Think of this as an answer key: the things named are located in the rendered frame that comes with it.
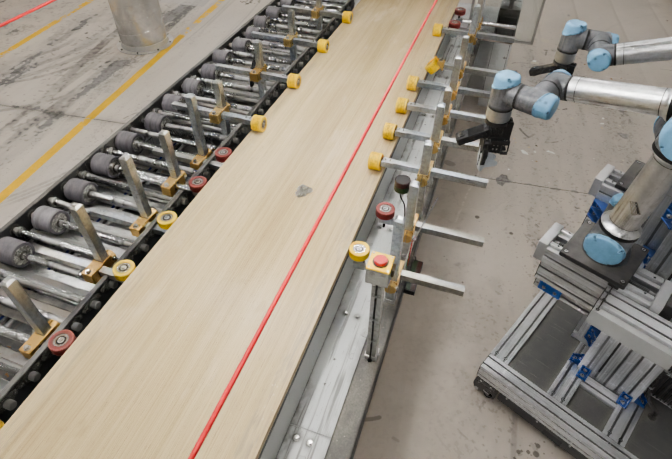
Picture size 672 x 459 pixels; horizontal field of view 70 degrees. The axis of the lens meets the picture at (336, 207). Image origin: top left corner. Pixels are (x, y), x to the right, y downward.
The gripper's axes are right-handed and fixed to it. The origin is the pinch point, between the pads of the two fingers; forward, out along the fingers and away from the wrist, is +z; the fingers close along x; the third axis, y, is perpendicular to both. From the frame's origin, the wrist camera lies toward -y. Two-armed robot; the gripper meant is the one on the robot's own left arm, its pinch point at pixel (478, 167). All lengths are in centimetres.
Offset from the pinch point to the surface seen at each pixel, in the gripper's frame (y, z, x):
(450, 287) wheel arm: -4.3, 41.4, -20.5
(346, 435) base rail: -38, 54, -73
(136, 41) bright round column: -292, 110, 316
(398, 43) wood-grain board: -28, 35, 171
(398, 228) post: -26.0, 12.3, -20.2
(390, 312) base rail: -26, 55, -25
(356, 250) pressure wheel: -40, 34, -12
